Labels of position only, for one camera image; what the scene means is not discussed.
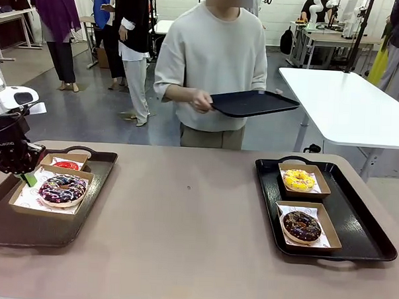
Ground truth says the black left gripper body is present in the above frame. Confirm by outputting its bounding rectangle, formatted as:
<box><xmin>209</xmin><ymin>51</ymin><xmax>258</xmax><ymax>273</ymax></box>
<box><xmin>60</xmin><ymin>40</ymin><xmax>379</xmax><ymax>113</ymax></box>
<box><xmin>0</xmin><ymin>137</ymin><xmax>47</xmax><ymax>176</ymax></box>

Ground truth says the white printed paper liner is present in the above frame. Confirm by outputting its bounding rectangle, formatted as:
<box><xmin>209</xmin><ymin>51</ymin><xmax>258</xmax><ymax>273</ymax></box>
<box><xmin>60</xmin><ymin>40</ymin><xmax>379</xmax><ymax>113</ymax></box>
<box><xmin>279</xmin><ymin>169</ymin><xmax>322</xmax><ymax>194</ymax></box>
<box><xmin>49</xmin><ymin>155</ymin><xmax>86</xmax><ymax>171</ymax></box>
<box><xmin>16</xmin><ymin>166</ymin><xmax>93</xmax><ymax>215</ymax></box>
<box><xmin>275</xmin><ymin>202</ymin><xmax>333</xmax><ymax>249</ymax></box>

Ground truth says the purple sprinkled donut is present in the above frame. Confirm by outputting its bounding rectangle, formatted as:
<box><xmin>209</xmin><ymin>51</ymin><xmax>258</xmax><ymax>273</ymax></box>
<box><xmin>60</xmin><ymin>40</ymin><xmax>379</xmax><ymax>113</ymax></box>
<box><xmin>38</xmin><ymin>172</ymin><xmax>89</xmax><ymax>209</ymax></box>

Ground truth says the kraft paper box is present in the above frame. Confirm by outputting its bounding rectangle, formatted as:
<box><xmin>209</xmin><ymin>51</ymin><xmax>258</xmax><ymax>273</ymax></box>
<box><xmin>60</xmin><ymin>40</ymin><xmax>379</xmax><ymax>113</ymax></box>
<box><xmin>276</xmin><ymin>162</ymin><xmax>333</xmax><ymax>200</ymax></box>
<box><xmin>273</xmin><ymin>200</ymin><xmax>345</xmax><ymax>255</ymax></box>
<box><xmin>8</xmin><ymin>163</ymin><xmax>96</xmax><ymax>222</ymax></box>
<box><xmin>39</xmin><ymin>151</ymin><xmax>89</xmax><ymax>174</ymax></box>

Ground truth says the red glazed donut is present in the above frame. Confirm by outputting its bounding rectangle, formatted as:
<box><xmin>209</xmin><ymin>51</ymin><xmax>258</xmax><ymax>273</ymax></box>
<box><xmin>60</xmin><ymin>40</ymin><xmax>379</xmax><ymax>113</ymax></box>
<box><xmin>52</xmin><ymin>160</ymin><xmax>81</xmax><ymax>171</ymax></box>

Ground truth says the small black serving tray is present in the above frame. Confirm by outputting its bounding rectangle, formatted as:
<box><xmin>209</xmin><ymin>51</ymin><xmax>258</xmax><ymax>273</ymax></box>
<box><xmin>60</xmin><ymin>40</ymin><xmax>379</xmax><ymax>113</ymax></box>
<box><xmin>208</xmin><ymin>88</ymin><xmax>301</xmax><ymax>121</ymax></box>

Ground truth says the yellow sprinkled donut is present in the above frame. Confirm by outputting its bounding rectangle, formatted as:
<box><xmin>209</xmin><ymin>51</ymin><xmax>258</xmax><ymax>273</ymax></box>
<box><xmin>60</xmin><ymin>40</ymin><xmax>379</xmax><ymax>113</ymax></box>
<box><xmin>282</xmin><ymin>169</ymin><xmax>316</xmax><ymax>193</ymax></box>

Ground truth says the chocolate sprinkled donut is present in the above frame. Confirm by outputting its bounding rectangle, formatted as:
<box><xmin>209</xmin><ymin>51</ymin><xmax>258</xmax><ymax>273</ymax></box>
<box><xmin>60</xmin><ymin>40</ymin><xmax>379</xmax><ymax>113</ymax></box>
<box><xmin>281</xmin><ymin>211</ymin><xmax>323</xmax><ymax>245</ymax></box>

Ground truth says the person's right forearm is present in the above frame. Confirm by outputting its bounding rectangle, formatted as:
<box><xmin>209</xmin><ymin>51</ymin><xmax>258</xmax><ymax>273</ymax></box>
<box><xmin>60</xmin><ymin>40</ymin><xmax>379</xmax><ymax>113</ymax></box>
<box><xmin>161</xmin><ymin>83</ymin><xmax>197</xmax><ymax>105</ymax></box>

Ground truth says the person's right hand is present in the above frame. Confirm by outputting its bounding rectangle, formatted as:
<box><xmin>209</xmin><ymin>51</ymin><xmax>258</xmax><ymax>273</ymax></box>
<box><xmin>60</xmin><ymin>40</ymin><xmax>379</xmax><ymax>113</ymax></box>
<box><xmin>189</xmin><ymin>89</ymin><xmax>214</xmax><ymax>114</ymax></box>

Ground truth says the cardboard box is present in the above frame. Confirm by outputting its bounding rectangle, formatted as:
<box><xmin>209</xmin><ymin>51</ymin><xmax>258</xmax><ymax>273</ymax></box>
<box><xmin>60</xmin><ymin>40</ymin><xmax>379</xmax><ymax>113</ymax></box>
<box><xmin>96</xmin><ymin>47</ymin><xmax>111</xmax><ymax>69</ymax></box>

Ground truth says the white desk with metal legs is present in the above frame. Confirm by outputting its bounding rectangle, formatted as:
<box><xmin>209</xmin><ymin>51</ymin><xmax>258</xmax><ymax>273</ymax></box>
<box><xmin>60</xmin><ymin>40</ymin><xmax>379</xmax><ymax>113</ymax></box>
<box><xmin>0</xmin><ymin>7</ymin><xmax>38</xmax><ymax>64</ymax></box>

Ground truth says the bystander in purple top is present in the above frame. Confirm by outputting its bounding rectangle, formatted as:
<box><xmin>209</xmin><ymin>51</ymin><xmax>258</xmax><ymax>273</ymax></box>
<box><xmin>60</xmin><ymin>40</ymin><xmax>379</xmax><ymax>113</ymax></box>
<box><xmin>22</xmin><ymin>0</ymin><xmax>84</xmax><ymax>93</ymax></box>

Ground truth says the bystander in blue top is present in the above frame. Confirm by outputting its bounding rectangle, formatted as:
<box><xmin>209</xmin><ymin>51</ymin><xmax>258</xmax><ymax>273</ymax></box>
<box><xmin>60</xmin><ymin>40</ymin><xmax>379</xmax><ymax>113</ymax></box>
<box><xmin>89</xmin><ymin>0</ymin><xmax>130</xmax><ymax>91</ymax></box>

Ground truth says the bystander in black jacket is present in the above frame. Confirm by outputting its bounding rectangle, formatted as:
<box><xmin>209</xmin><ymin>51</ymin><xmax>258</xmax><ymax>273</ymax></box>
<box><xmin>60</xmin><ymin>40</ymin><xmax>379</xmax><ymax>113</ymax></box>
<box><xmin>109</xmin><ymin>0</ymin><xmax>157</xmax><ymax>128</ymax></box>

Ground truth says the person in beige sweater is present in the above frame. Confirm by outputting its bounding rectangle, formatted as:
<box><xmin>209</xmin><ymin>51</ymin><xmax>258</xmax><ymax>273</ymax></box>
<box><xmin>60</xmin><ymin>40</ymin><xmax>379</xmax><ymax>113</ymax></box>
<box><xmin>151</xmin><ymin>0</ymin><xmax>271</xmax><ymax>151</ymax></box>

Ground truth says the black backpack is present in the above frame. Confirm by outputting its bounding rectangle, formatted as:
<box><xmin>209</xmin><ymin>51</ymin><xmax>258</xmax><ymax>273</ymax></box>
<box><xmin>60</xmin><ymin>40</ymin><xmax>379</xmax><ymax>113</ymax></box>
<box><xmin>279</xmin><ymin>25</ymin><xmax>295</xmax><ymax>55</ymax></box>

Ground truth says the seated person in black shirt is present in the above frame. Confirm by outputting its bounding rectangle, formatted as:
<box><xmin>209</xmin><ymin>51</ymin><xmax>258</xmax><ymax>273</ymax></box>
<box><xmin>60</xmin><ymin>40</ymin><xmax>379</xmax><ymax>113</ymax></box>
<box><xmin>300</xmin><ymin>0</ymin><xmax>329</xmax><ymax>23</ymax></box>

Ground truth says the large white table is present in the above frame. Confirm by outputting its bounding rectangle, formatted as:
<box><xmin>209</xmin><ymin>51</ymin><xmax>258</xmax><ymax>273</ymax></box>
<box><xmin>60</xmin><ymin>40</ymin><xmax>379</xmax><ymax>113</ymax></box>
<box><xmin>273</xmin><ymin>66</ymin><xmax>399</xmax><ymax>181</ymax></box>

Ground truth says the grey equipment workbench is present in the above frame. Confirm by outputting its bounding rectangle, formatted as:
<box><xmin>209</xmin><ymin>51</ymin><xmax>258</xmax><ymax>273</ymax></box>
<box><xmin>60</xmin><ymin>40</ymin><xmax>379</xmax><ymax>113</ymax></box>
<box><xmin>288</xmin><ymin>20</ymin><xmax>384</xmax><ymax>72</ymax></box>

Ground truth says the black tripod pole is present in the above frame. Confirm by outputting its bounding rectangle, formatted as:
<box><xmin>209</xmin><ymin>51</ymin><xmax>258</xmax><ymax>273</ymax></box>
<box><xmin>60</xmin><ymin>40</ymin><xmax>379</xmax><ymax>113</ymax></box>
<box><xmin>343</xmin><ymin>0</ymin><xmax>375</xmax><ymax>75</ymax></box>

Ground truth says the yellow green garment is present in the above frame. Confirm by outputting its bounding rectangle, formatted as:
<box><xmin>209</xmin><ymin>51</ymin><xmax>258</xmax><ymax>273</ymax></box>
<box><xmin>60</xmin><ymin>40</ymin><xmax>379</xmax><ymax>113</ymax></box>
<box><xmin>367</xmin><ymin>47</ymin><xmax>390</xmax><ymax>86</ymax></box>

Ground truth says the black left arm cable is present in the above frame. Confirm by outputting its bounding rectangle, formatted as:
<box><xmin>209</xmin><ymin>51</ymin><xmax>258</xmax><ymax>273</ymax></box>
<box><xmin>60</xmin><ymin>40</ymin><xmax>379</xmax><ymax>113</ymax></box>
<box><xmin>0</xmin><ymin>104</ymin><xmax>26</xmax><ymax>139</ymax></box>

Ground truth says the brown tray with handles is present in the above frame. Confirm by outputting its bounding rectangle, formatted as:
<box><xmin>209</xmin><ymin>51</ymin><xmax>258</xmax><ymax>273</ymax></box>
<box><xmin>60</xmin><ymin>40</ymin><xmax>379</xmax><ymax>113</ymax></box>
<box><xmin>0</xmin><ymin>142</ymin><xmax>119</xmax><ymax>260</ymax></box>

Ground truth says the black tray with handles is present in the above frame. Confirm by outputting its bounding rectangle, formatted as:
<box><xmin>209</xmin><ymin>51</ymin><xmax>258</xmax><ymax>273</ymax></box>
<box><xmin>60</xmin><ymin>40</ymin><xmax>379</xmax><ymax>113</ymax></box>
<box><xmin>250</xmin><ymin>154</ymin><xmax>399</xmax><ymax>265</ymax></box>

